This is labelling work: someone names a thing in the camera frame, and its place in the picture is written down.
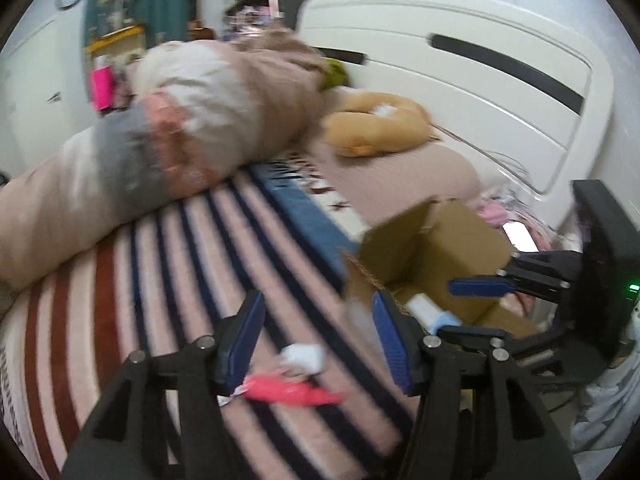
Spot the bright pink bag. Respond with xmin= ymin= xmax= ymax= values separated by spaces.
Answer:
xmin=90 ymin=65 xmax=119 ymax=112

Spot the white tube with blue cap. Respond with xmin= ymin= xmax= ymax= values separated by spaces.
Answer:
xmin=404 ymin=294 xmax=462 ymax=335

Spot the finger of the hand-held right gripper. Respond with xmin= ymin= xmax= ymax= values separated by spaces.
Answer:
xmin=448 ymin=250 xmax=584 ymax=307
xmin=435 ymin=324 xmax=572 ymax=377

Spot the pink cloth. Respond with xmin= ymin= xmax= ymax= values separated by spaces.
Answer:
xmin=474 ymin=199 xmax=517 ymax=227

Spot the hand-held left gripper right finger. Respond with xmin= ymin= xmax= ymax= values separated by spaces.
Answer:
xmin=371 ymin=290 xmax=583 ymax=480

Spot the brown cardboard box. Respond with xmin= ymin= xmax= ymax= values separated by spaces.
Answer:
xmin=340 ymin=199 xmax=543 ymax=356

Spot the rolled beige patchwork quilt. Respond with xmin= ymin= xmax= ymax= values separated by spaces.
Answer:
xmin=0 ymin=27 xmax=332 ymax=292

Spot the pink and white wrapper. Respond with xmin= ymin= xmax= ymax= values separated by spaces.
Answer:
xmin=242 ymin=372 xmax=347 ymax=409

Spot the yellow plush toy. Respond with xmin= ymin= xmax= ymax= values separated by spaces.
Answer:
xmin=320 ymin=91 xmax=436 ymax=159

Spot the white bed headboard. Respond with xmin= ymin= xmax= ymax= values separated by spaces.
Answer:
xmin=297 ymin=0 xmax=617 ymax=243

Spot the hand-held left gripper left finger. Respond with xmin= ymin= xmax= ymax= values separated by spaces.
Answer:
xmin=60 ymin=290 xmax=268 ymax=480

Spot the striped bed sheet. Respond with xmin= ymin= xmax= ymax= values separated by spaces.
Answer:
xmin=0 ymin=159 xmax=418 ymax=480

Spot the white wardrobe door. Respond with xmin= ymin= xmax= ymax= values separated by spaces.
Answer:
xmin=0 ymin=14 xmax=97 ymax=177

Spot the green plush toy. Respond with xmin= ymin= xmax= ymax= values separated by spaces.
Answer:
xmin=320 ymin=57 xmax=351 ymax=92

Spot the grey star print cloth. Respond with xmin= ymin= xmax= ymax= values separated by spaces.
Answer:
xmin=569 ymin=355 xmax=640 ymax=455

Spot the smartphone with lit screen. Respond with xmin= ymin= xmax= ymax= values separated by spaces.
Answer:
xmin=501 ymin=221 xmax=541 ymax=254

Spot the small white crumpled object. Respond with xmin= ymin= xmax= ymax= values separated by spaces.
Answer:
xmin=278 ymin=342 xmax=326 ymax=376

